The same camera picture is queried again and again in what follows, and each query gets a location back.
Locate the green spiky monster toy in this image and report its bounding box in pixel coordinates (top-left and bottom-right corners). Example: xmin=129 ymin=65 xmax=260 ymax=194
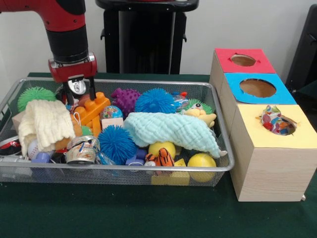
xmin=183 ymin=98 xmax=214 ymax=115

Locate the orange tiger plush toy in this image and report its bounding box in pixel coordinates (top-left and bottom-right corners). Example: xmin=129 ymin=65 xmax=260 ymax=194
xmin=145 ymin=148 xmax=177 ymax=167

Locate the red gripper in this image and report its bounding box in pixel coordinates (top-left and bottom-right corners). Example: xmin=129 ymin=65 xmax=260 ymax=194
xmin=48 ymin=52 xmax=98 ymax=105

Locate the yellow smooth ball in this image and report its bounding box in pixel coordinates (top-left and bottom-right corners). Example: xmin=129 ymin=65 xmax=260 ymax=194
xmin=187 ymin=153 xmax=217 ymax=183

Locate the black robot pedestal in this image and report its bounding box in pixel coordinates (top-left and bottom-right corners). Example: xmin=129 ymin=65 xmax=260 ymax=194
xmin=95 ymin=0 xmax=200 ymax=74

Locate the blue spiky rubber ball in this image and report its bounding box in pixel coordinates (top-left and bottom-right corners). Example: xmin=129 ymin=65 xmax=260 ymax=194
xmin=98 ymin=123 xmax=138 ymax=166
xmin=134 ymin=88 xmax=176 ymax=114

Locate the shallow clear mesh bin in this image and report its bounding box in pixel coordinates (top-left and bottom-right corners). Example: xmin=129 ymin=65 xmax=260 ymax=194
xmin=0 ymin=76 xmax=235 ymax=188

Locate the light blue waffle cloth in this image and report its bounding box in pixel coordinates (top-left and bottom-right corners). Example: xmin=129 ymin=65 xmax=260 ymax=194
xmin=124 ymin=111 xmax=228 ymax=159

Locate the black upright panel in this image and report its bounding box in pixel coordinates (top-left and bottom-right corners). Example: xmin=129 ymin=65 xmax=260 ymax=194
xmin=286 ymin=3 xmax=317 ymax=87

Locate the green spiky rubber ball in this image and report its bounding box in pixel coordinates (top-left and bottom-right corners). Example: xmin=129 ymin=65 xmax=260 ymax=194
xmin=16 ymin=86 xmax=57 ymax=113

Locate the globe print ball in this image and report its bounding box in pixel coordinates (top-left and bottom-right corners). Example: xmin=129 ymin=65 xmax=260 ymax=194
xmin=100 ymin=105 xmax=124 ymax=120

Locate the purple knobbly ball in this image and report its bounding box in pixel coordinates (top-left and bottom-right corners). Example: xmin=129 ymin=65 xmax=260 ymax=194
xmin=110 ymin=88 xmax=142 ymax=118

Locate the cream waffle cloth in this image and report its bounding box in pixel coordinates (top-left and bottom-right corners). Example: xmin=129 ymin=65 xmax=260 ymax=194
xmin=18 ymin=100 xmax=76 ymax=157

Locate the orange plastic building block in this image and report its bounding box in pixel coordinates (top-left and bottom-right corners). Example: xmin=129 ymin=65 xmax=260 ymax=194
xmin=73 ymin=91 xmax=111 ymax=137

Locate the silver drink can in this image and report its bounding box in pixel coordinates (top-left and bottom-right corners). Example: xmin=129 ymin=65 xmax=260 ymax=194
xmin=67 ymin=76 xmax=88 ymax=95

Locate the dark green table cloth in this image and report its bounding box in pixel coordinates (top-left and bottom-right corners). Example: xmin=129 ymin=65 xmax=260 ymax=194
xmin=296 ymin=79 xmax=317 ymax=117
xmin=0 ymin=71 xmax=317 ymax=238

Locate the wooden box with three holes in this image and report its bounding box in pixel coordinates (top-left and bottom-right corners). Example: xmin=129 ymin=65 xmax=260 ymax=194
xmin=209 ymin=48 xmax=317 ymax=202

